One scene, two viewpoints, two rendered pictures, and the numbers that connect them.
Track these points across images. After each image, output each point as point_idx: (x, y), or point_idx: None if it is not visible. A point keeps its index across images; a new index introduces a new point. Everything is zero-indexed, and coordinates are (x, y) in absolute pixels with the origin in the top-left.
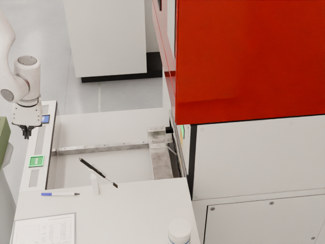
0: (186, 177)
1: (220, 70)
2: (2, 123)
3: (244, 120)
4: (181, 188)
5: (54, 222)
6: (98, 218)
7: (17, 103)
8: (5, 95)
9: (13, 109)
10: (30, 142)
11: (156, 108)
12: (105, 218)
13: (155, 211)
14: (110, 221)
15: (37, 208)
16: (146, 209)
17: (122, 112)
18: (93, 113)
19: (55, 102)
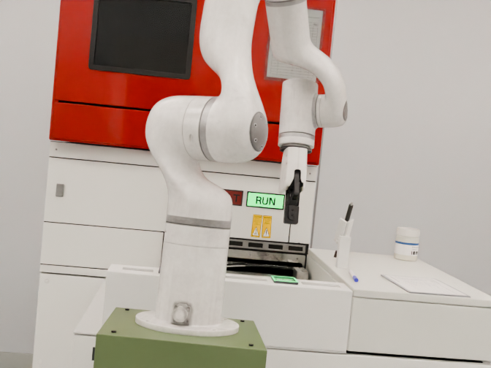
0: (305, 252)
1: None
2: (139, 309)
3: None
4: (326, 250)
5: (402, 280)
6: (385, 271)
7: (307, 147)
8: (346, 111)
9: (306, 160)
10: (234, 280)
11: (104, 280)
12: (383, 269)
13: (364, 258)
14: (386, 269)
15: (381, 285)
16: (363, 260)
17: (100, 293)
18: (90, 306)
19: (120, 264)
